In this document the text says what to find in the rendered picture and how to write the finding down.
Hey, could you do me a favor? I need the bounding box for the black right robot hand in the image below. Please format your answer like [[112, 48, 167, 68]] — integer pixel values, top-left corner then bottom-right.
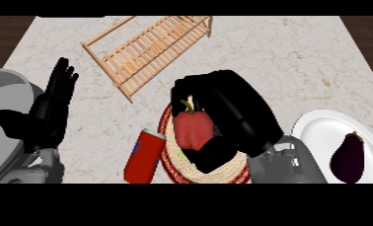
[[170, 69, 286, 175]]

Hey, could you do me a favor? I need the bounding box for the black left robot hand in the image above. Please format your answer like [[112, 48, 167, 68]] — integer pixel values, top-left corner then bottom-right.
[[0, 56, 80, 154]]

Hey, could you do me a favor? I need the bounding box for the red bell pepper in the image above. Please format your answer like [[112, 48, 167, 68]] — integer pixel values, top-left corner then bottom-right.
[[172, 99, 215, 152]]

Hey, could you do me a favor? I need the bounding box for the round woven placemat red rim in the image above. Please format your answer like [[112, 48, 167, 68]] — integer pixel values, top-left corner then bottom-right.
[[156, 102, 252, 185]]

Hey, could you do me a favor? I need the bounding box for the wooden tiered shelf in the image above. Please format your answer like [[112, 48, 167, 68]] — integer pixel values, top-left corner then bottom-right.
[[80, 16, 214, 104]]

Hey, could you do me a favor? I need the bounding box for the white plate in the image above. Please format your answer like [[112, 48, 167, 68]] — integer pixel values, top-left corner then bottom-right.
[[290, 109, 373, 185]]

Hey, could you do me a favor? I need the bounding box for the red can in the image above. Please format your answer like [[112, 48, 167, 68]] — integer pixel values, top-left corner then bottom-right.
[[122, 128, 168, 185]]

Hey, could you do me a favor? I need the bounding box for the dark purple eggplant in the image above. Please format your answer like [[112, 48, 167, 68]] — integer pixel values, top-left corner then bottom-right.
[[329, 131, 367, 185]]

